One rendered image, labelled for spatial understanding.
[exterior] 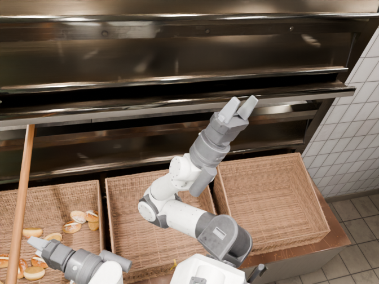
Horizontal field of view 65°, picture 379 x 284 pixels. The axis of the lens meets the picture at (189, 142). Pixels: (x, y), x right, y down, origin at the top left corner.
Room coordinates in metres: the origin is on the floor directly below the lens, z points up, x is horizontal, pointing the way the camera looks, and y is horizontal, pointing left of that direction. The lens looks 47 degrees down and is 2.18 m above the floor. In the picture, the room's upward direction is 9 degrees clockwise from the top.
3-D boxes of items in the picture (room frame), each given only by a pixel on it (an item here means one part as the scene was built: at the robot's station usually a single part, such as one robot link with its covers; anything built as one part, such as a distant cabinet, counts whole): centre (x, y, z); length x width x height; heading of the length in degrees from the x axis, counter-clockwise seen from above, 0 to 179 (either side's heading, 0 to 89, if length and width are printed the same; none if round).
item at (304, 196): (0.96, -0.51, 0.72); 0.56 x 0.49 x 0.28; 109
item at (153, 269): (0.75, 0.08, 0.72); 0.56 x 0.49 x 0.28; 111
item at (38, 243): (0.31, 0.39, 1.32); 0.06 x 0.03 x 0.02; 76
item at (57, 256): (0.29, 0.30, 1.28); 0.12 x 0.10 x 0.13; 76
